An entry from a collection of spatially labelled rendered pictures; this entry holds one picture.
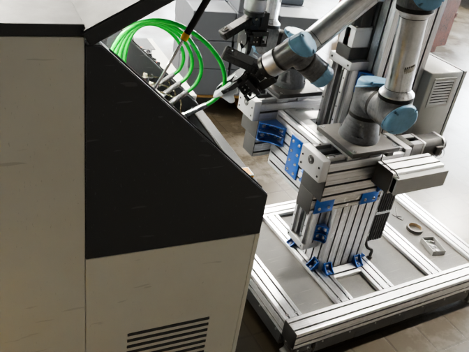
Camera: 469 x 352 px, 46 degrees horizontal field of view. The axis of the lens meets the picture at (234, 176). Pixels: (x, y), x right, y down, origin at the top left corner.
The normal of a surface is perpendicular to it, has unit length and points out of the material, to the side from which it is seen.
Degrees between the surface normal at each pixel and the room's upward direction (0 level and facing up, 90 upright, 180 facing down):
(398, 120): 98
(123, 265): 90
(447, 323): 0
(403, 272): 0
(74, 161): 90
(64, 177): 90
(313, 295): 0
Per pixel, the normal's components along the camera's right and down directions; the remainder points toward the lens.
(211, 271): 0.38, 0.53
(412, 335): 0.14, -0.84
